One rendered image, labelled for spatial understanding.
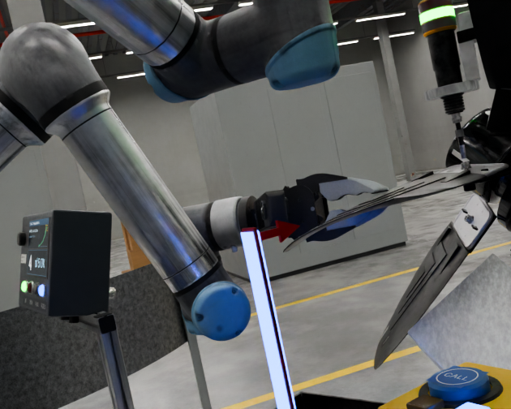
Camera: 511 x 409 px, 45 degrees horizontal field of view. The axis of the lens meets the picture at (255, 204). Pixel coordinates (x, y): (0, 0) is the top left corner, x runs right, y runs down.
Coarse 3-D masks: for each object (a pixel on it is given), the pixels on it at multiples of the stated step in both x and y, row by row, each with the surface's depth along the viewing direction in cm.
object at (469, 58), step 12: (468, 12) 78; (468, 24) 78; (468, 36) 78; (468, 48) 78; (468, 60) 78; (468, 72) 79; (456, 84) 78; (468, 84) 78; (432, 96) 79; (444, 96) 80
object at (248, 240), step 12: (252, 240) 62; (252, 252) 63; (252, 264) 63; (252, 276) 64; (252, 288) 64; (264, 288) 63; (264, 300) 62; (264, 312) 63; (264, 324) 63; (264, 336) 64; (276, 348) 63; (276, 360) 63; (276, 372) 64; (276, 384) 64; (276, 396) 65; (288, 408) 63
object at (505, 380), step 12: (492, 372) 44; (504, 372) 43; (492, 384) 42; (504, 384) 42; (408, 396) 43; (492, 396) 40; (504, 396) 40; (384, 408) 42; (396, 408) 41; (444, 408) 40; (492, 408) 38; (504, 408) 38
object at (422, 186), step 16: (432, 176) 81; (448, 176) 78; (464, 176) 76; (480, 176) 75; (384, 192) 78; (400, 192) 74; (416, 192) 70; (432, 192) 66; (352, 208) 76; (368, 208) 62
